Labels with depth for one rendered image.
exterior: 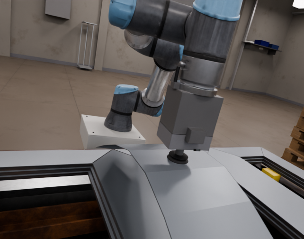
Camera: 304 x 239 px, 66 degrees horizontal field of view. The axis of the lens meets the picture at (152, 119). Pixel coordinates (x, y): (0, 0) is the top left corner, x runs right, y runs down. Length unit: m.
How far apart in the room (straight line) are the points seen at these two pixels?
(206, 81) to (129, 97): 0.81
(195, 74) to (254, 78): 12.81
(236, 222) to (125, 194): 0.30
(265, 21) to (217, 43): 12.64
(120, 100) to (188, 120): 0.80
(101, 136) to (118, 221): 0.62
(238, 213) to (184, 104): 0.20
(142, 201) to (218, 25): 0.43
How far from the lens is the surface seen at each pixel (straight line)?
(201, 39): 0.39
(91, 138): 1.10
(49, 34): 9.07
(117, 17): 0.49
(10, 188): 0.94
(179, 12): 0.49
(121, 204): 0.60
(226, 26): 0.40
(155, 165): 0.43
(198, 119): 0.41
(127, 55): 9.49
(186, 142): 0.42
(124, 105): 1.18
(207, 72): 0.39
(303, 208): 0.88
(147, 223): 0.56
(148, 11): 0.48
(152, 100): 1.13
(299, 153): 3.54
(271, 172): 1.13
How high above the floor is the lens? 1.21
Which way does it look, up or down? 17 degrees down
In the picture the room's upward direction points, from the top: 12 degrees clockwise
